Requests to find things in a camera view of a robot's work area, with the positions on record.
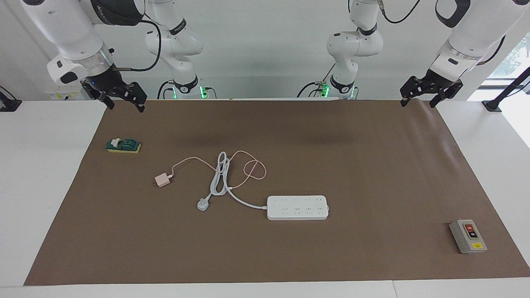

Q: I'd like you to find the grey on-off switch box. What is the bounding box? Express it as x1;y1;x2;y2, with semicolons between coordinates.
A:
449;219;488;254

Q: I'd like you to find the window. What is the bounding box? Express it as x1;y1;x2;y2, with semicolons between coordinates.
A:
487;33;530;89

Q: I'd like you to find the green knife switch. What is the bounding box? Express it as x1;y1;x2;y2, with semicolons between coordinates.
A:
106;138;142;154

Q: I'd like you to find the white wall socket panel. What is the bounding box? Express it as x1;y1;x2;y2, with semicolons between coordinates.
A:
46;90;85;101

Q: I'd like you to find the pink charging cable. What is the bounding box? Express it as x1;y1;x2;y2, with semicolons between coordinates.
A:
169;150;267;187

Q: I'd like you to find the white power strip cord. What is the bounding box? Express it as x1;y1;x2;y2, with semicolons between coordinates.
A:
197;151;269;211

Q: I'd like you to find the brown table mat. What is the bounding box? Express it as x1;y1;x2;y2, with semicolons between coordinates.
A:
24;99;530;286

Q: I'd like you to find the black base cable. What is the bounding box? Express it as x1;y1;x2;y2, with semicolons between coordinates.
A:
157;81;183;100
297;62;337;99

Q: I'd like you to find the white power strip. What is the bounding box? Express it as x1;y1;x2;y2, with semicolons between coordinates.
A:
267;195;330;221

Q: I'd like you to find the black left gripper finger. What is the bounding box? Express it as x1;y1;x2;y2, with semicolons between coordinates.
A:
400;77;423;107
430;83;463;109

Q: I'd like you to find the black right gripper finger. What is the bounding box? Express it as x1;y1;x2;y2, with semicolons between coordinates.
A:
122;82;147;113
85;85;115;110

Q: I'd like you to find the black table clamp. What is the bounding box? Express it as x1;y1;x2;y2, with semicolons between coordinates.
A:
0;86;22;112

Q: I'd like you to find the black clamp stand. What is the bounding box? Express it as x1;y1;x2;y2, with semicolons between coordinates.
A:
482;66;530;112

